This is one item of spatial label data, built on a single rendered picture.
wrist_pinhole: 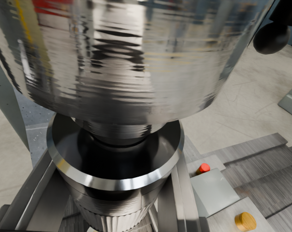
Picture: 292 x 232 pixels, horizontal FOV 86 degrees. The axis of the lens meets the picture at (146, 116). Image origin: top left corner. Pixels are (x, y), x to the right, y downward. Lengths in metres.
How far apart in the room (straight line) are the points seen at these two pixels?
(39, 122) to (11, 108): 0.10
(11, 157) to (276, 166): 1.71
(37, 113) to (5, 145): 1.35
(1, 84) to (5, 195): 1.15
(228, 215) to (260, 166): 0.29
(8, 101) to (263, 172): 0.71
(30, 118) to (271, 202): 0.63
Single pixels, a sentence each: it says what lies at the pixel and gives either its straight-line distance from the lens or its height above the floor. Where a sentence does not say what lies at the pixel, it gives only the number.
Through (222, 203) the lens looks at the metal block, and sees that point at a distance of 0.28.
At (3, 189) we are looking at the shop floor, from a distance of 1.59.
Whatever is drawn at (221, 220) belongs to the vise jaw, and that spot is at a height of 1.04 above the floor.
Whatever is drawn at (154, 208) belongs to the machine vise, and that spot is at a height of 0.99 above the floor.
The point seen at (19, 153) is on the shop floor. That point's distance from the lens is 1.72.
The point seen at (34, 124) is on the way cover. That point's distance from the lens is 0.50.
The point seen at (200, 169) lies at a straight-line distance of 0.30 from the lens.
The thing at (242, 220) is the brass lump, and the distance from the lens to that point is 0.30.
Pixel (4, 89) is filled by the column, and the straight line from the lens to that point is 0.52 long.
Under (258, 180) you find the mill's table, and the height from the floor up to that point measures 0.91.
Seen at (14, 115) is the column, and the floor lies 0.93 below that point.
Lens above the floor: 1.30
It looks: 44 degrees down
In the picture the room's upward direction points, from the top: 12 degrees clockwise
